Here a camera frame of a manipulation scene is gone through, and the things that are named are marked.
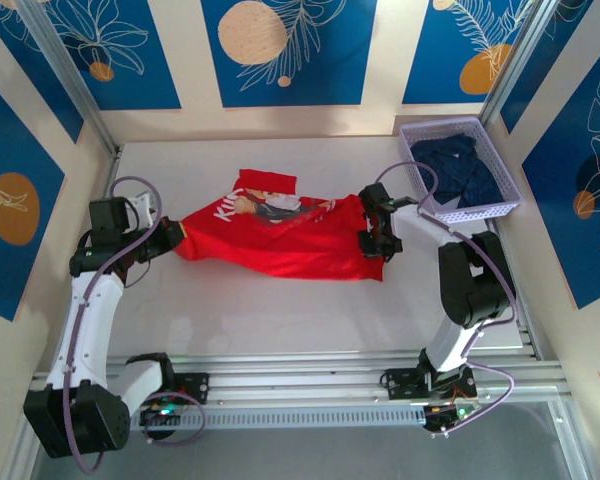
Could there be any red t-shirt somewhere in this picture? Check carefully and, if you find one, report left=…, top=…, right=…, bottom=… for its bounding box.
left=173, top=168, right=385, bottom=284

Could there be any navy blue cloth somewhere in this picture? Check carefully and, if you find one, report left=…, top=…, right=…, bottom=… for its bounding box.
left=410, top=133, right=506, bottom=209

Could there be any lavender perforated plastic basket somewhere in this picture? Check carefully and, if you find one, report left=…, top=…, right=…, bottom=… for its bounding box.
left=398, top=116, right=524, bottom=228

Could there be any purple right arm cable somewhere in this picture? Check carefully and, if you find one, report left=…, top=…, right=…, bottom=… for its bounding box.
left=376, top=162, right=519, bottom=436

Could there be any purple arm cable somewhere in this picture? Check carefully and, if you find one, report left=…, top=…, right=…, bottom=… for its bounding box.
left=62, top=175, right=206, bottom=475
left=376, top=162, right=519, bottom=436

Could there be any blue floral wall poster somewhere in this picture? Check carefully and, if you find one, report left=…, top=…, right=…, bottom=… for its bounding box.
left=522, top=32, right=600, bottom=311
left=0, top=69, right=66, bottom=322
left=0, top=0, right=85, bottom=145
left=201, top=0, right=379, bottom=109
left=499, top=0, right=597, bottom=135
left=402, top=0, right=537, bottom=106
left=44, top=0, right=182, bottom=112

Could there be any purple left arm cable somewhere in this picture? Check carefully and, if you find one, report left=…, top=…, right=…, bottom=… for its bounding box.
left=62, top=175, right=206, bottom=475

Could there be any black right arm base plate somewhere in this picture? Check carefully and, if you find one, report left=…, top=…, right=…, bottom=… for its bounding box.
left=381, top=367, right=477, bottom=401

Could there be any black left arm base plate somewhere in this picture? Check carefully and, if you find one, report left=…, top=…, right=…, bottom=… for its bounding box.
left=172, top=372, right=211, bottom=405

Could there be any aluminium frame post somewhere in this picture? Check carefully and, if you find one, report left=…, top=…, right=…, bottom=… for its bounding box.
left=478, top=0, right=567, bottom=127
left=15, top=0, right=122, bottom=157

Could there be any aluminium rail frame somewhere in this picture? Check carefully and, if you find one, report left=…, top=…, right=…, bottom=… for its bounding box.
left=29, top=349, right=574, bottom=416

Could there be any grey slotted cable duct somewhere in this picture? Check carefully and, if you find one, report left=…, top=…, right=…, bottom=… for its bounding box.
left=129, top=405, right=429, bottom=432

